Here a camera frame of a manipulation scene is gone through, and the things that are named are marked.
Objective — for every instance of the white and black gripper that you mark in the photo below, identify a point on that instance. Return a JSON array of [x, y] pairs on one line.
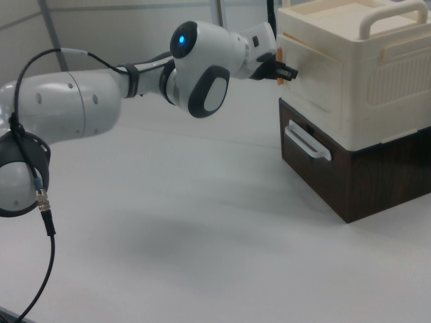
[[262, 38]]

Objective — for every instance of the cream cabinet door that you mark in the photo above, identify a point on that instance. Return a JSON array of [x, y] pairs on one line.
[[313, 80]]

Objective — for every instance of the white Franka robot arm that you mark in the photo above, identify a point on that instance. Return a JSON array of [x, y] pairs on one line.
[[67, 101]]

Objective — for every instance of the cream plastic cabinet body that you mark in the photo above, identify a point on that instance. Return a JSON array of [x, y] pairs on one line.
[[387, 84]]

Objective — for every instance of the dark brown drawer box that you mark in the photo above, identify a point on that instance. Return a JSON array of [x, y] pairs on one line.
[[377, 181]]

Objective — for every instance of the black camera stand pole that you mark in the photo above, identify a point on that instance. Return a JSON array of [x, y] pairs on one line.
[[271, 13]]

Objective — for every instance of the grey metal partition post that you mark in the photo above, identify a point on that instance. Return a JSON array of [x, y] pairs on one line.
[[50, 20]]

